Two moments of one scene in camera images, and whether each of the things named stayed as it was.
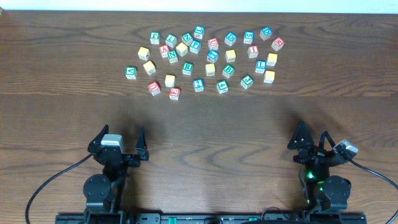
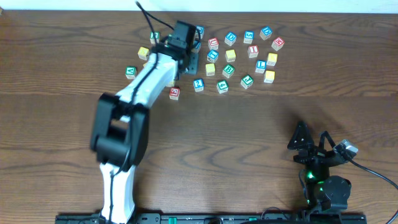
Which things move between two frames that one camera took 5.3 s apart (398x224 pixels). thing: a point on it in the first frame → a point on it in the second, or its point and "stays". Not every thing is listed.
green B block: x=228 y=71 stays
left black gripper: x=123 y=156 → x=193 y=64
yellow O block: x=230 y=55 stays
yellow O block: x=210 y=70 stays
